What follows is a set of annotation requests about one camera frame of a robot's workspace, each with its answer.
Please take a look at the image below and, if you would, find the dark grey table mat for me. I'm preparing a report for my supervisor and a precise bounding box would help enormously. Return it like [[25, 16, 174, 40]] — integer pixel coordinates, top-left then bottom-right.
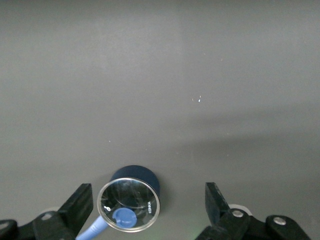
[[0, 0, 320, 240]]

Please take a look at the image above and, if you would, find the dark blue saucepan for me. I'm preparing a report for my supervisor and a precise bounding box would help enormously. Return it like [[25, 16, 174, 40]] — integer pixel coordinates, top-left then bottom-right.
[[74, 164, 161, 240]]

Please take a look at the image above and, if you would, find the glass lid with blue knob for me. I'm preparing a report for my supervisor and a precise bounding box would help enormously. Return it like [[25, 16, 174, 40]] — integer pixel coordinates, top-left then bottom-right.
[[96, 176, 161, 233]]

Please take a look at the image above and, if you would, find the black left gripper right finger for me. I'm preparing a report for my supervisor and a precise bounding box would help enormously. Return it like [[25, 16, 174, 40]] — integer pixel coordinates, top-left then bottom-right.
[[196, 181, 312, 240]]

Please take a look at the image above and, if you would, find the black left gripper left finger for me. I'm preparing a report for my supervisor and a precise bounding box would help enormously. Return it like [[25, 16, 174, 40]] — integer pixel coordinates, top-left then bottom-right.
[[0, 183, 94, 240]]

